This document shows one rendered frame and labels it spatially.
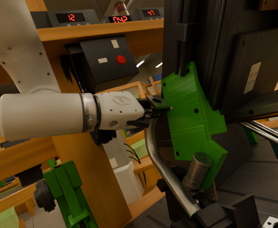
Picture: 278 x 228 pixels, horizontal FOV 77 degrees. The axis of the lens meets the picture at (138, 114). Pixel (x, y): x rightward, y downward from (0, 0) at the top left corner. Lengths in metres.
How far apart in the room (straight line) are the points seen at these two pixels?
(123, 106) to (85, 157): 0.30
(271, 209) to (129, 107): 0.39
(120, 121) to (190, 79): 0.17
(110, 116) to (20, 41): 0.19
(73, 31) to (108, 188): 0.52
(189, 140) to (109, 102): 0.20
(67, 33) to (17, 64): 0.24
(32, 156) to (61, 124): 0.38
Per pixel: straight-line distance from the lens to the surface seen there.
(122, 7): 0.95
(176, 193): 0.43
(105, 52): 0.63
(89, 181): 0.64
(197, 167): 0.36
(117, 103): 0.39
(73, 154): 0.63
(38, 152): 0.71
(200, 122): 0.38
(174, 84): 0.43
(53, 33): 0.60
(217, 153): 0.36
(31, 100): 0.35
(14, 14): 0.32
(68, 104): 0.35
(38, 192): 0.47
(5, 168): 0.72
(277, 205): 0.55
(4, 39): 0.31
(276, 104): 0.44
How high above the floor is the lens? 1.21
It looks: level
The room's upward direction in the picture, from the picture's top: 23 degrees counter-clockwise
